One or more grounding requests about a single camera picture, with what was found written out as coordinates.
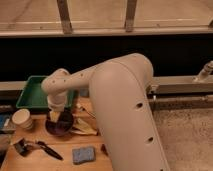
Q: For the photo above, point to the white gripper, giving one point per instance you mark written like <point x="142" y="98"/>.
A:
<point x="57" y="102"/>

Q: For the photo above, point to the dark purple bowl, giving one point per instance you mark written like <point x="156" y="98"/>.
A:
<point x="62" y="126"/>

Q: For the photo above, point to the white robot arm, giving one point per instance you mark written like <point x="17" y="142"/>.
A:
<point x="118" y="94"/>

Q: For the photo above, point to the green plastic tray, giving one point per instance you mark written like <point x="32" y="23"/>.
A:
<point x="32" y="96"/>

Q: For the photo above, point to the white paper cup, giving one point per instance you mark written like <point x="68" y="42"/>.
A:
<point x="23" y="119"/>

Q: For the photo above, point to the black binder clip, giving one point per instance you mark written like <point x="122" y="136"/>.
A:
<point x="21" y="147"/>

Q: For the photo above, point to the blue box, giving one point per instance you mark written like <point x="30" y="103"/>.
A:
<point x="6" y="124"/>

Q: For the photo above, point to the blue sponge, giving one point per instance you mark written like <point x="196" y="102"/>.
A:
<point x="83" y="154"/>

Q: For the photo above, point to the brown pine cone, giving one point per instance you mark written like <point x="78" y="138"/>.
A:
<point x="104" y="150"/>

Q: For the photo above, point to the black handled brush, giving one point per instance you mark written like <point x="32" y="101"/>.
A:
<point x="49" y="151"/>

